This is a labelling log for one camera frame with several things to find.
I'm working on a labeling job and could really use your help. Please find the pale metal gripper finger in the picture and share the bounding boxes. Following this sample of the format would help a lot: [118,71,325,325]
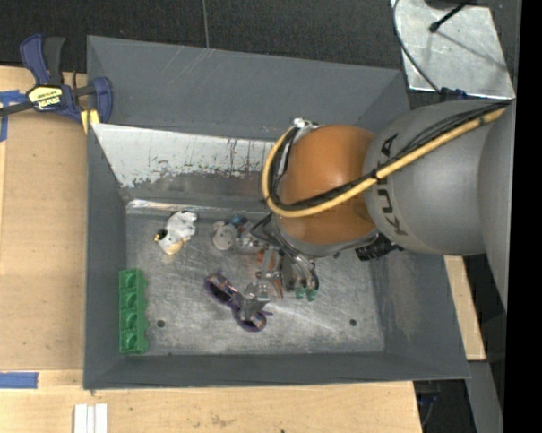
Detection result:
[254,281,273,312]
[239,281,258,324]

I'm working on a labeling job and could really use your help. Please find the purple sunglasses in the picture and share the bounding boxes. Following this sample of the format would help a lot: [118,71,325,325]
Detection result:
[202,270,277,334]

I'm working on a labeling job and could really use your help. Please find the white toy animal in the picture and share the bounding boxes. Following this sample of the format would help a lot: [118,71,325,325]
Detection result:
[152,208,201,256]

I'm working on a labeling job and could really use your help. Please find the green flat block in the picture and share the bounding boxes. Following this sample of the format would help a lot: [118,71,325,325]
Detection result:
[115,266,154,357]

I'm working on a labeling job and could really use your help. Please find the grey metal bin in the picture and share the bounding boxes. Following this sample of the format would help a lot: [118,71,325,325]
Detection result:
[70,34,487,407]

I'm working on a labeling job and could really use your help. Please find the black cylinder on white bracket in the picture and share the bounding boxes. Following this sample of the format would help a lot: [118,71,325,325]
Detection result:
[335,234,407,265]

